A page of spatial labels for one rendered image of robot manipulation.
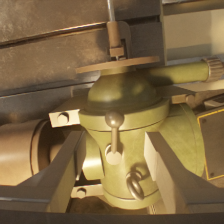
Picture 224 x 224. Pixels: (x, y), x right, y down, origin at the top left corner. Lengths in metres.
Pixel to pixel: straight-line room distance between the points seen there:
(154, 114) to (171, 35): 0.67
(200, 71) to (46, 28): 0.47
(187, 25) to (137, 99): 0.70
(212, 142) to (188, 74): 1.27
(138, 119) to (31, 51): 0.46
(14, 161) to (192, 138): 0.34
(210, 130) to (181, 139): 1.24
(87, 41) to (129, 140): 0.38
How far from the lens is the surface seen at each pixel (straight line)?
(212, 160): 1.71
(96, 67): 0.29
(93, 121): 0.28
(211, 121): 1.54
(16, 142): 0.38
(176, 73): 0.38
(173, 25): 0.92
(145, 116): 0.27
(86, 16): 0.58
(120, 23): 0.55
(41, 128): 0.38
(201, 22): 0.98
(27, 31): 0.64
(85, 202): 0.60
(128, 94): 0.30
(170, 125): 0.32
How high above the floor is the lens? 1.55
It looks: 75 degrees down
